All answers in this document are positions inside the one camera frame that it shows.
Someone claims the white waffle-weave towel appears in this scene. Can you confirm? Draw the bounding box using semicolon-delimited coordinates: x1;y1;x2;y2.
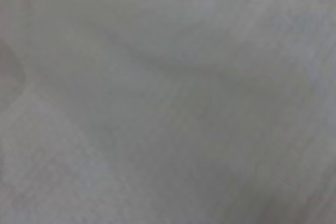
0;0;336;224

